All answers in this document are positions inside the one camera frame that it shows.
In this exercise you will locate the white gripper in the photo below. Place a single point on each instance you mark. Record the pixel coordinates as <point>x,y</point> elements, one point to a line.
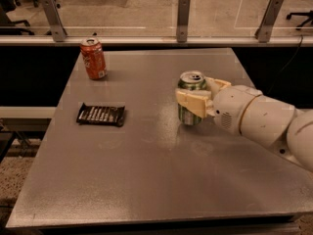
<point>231,108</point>

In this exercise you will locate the green soda can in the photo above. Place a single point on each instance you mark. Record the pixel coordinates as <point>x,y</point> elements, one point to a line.
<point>190,80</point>

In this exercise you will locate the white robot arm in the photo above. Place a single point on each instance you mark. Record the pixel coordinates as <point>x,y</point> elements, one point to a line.
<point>277,126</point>

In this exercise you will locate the orange soda can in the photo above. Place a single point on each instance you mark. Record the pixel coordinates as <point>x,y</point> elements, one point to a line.
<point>93,58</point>

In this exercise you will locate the dark chocolate bar wrapper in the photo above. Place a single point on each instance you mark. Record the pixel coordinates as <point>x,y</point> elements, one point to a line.
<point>101,115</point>

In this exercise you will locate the black office chair left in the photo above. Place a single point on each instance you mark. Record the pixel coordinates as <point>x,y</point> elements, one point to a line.
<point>8,27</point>

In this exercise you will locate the metal barrier rail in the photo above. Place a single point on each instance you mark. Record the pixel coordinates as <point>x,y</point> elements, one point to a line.
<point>237,41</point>

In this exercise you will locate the right metal rail bracket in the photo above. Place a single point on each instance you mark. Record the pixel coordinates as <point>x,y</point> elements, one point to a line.
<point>263,33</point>

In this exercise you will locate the metal rail bracket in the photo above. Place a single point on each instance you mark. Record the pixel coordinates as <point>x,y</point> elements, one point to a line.
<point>263,33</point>
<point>56,27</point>
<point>182,20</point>

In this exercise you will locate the middle metal rail bracket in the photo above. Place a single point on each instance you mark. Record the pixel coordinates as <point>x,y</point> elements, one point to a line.
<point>182,20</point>

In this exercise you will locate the left metal rail bracket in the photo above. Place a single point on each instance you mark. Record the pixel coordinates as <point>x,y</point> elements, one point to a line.
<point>56,27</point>

